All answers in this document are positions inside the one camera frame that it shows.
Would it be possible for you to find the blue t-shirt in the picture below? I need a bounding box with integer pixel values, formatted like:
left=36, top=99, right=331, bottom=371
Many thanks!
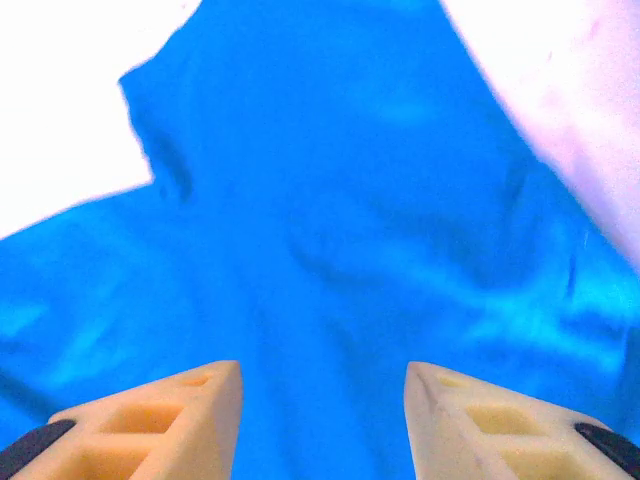
left=0, top=0, right=640, bottom=480

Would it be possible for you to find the right gripper beige left finger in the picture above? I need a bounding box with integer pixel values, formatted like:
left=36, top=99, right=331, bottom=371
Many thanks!
left=0, top=359, right=245, bottom=480

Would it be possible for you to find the right gripper beige right finger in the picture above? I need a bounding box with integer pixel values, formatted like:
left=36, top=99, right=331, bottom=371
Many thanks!
left=404, top=360, right=640, bottom=480

